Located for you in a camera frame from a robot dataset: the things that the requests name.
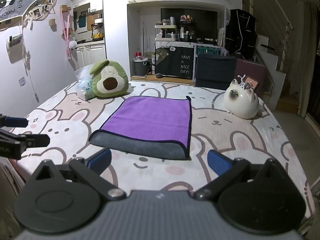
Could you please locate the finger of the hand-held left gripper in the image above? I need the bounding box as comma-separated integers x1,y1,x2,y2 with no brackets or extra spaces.
0,114,29,128
0,129,51,148

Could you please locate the brown board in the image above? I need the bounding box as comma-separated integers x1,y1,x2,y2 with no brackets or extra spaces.
234,58,267,93

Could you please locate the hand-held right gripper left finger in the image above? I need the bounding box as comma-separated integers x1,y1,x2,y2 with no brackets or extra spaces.
31,148,127,201

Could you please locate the dark blue chair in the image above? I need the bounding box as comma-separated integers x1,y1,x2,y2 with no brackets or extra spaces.
195,54,237,91

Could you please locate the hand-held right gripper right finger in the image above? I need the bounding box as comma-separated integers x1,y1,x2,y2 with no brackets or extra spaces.
194,149,288,201

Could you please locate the white cat figure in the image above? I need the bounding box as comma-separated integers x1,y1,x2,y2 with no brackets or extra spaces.
223,78,259,119

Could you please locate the white staircase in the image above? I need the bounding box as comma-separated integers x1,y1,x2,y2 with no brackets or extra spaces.
255,34,301,111

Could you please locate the teal sign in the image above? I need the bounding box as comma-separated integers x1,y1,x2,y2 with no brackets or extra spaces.
196,46,222,56

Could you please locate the purple and grey towel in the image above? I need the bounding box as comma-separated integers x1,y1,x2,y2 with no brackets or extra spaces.
89,95,193,161

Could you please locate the green avocado plush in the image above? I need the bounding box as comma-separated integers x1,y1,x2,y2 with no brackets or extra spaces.
89,60,129,98

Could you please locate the yellow pot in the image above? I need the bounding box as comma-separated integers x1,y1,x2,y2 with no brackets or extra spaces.
91,24,104,42

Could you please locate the clear plastic bag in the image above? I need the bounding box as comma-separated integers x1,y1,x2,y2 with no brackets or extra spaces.
74,64,97,102

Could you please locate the white storage rack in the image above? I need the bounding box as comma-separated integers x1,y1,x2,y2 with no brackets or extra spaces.
154,24,179,42

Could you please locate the grey trash bin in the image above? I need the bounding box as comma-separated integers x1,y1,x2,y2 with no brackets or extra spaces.
133,59,151,77

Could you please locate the rabbit printed bed sheet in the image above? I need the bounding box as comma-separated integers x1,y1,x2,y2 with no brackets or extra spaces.
10,79,316,230

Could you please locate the white kitchen cabinet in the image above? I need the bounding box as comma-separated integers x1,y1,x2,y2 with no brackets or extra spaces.
74,42,107,68

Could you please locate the black jacket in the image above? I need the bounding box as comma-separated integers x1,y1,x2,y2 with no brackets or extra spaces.
224,8,258,56

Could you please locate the small orange sign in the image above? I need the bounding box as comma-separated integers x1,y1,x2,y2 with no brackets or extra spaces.
244,77,260,91

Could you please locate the pink ribbon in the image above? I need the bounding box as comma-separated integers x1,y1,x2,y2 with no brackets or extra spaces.
59,7,76,60

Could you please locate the black lettered cloth banner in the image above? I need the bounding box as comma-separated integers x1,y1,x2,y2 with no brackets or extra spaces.
155,46,195,80

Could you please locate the panda wall poster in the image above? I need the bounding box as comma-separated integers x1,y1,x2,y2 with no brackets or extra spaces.
0,0,48,22

